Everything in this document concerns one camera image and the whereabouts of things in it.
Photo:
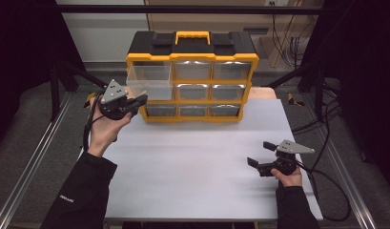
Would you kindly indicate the wooden table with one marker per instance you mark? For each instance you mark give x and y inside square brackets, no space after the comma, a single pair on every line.
[262,93]

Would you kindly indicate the yellow black floor tape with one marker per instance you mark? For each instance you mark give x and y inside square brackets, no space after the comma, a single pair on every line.
[87,101]
[292,100]

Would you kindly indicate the aluminium floor rail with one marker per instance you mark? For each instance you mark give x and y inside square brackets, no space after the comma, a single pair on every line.
[30,162]
[342,165]

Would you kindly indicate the person's left hand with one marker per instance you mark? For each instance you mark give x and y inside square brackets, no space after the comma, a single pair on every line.
[105,133]

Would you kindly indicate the person's right hand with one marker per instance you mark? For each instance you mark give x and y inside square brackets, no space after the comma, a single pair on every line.
[289,180]

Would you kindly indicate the yellow black drawer organizer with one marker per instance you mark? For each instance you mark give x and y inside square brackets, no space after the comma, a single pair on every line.
[192,47]

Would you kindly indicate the black metal frame stand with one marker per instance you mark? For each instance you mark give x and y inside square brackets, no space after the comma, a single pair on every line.
[319,92]
[55,95]

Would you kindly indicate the single clear plastic drawer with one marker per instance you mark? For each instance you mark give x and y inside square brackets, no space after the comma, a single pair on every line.
[149,86]

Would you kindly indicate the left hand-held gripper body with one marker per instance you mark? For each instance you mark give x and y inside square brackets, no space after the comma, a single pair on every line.
[114,106]

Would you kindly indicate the grid of clear drawers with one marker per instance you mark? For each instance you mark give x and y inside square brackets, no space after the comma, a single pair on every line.
[192,70]

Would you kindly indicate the black curtain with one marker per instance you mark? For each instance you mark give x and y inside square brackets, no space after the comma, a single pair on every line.
[367,79]
[21,47]

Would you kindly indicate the black metal crossbar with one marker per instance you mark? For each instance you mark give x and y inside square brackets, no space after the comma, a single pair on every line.
[183,9]

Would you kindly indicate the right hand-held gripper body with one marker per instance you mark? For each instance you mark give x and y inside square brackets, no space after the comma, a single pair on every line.
[284,164]

